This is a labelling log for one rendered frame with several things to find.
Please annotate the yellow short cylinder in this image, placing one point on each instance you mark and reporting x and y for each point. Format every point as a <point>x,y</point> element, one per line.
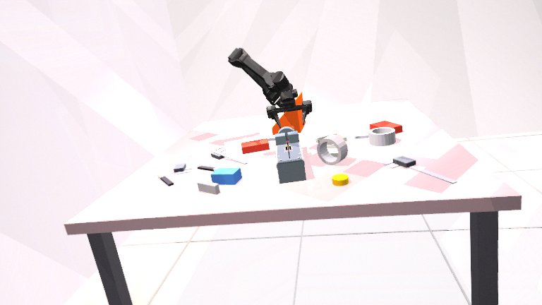
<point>340,180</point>

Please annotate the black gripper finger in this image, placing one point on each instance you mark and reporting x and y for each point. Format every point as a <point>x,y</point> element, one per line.
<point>305,111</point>
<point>274,115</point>

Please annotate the blue block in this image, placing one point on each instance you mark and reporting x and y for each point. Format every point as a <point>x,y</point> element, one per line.
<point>226,176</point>

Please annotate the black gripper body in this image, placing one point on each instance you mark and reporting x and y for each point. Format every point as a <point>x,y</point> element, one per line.
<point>289,107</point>

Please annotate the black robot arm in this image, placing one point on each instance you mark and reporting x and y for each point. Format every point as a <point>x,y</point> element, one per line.
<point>274,85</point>

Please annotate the grey hollow cylinder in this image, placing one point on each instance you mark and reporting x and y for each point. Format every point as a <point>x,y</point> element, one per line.
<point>382,136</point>
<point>340,145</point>

